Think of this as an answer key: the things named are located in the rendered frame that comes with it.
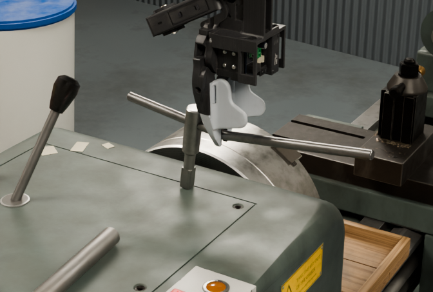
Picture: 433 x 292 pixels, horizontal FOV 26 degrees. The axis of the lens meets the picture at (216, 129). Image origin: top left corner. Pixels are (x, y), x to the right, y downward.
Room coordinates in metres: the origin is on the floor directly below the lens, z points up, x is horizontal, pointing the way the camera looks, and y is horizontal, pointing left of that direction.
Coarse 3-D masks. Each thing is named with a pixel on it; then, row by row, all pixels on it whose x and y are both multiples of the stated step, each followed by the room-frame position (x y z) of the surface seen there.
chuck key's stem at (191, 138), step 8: (192, 104) 1.06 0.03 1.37; (192, 112) 1.05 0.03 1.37; (192, 120) 1.05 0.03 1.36; (200, 120) 1.05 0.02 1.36; (184, 128) 1.05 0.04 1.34; (192, 128) 1.05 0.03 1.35; (184, 136) 1.05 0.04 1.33; (192, 136) 1.05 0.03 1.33; (200, 136) 1.06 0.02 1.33; (184, 144) 1.05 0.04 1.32; (192, 144) 1.05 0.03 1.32; (184, 152) 1.05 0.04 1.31; (192, 152) 1.05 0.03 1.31; (184, 160) 1.06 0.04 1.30; (192, 160) 1.06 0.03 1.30; (184, 168) 1.06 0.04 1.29; (192, 168) 1.06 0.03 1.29; (184, 176) 1.06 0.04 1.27; (192, 176) 1.06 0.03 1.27; (184, 184) 1.06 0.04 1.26; (192, 184) 1.06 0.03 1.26
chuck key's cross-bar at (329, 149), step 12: (132, 96) 1.10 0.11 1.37; (156, 108) 1.08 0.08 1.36; (168, 108) 1.08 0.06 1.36; (180, 120) 1.06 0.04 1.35; (228, 132) 1.03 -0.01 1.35; (240, 132) 1.02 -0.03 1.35; (264, 144) 1.00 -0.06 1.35; (276, 144) 0.99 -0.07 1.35; (288, 144) 0.98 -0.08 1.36; (300, 144) 0.97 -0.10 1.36; (312, 144) 0.96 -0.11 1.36; (324, 144) 0.96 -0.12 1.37; (348, 156) 0.94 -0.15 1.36; (360, 156) 0.93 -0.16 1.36; (372, 156) 0.93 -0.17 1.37
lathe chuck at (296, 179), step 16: (240, 128) 1.29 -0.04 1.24; (256, 128) 1.30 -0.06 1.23; (224, 144) 1.24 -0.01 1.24; (240, 144) 1.24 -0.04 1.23; (256, 144) 1.25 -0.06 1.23; (256, 160) 1.22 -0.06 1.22; (272, 160) 1.23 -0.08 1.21; (272, 176) 1.20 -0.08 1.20; (288, 176) 1.22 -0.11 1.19; (304, 176) 1.25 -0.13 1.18; (304, 192) 1.22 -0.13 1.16
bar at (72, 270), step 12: (108, 228) 0.92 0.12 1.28; (96, 240) 0.90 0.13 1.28; (108, 240) 0.90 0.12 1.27; (84, 252) 0.87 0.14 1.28; (96, 252) 0.88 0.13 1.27; (72, 264) 0.85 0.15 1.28; (84, 264) 0.86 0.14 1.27; (60, 276) 0.83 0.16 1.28; (72, 276) 0.84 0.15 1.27; (36, 288) 0.81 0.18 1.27; (48, 288) 0.81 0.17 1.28; (60, 288) 0.81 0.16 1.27
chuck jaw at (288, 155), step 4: (272, 148) 1.27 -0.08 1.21; (276, 148) 1.27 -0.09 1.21; (280, 148) 1.28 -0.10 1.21; (284, 148) 1.30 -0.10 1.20; (276, 152) 1.27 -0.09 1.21; (280, 152) 1.27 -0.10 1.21; (284, 152) 1.27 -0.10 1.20; (288, 152) 1.30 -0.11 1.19; (292, 152) 1.31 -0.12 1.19; (296, 152) 1.31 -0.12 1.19; (280, 156) 1.26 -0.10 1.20; (284, 156) 1.27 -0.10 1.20; (288, 156) 1.27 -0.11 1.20; (292, 156) 1.30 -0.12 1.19; (296, 156) 1.30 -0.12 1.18; (300, 156) 1.31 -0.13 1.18; (284, 160) 1.26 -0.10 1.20; (288, 160) 1.26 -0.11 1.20; (292, 160) 1.27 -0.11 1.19; (288, 164) 1.25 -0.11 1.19; (292, 164) 1.26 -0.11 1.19
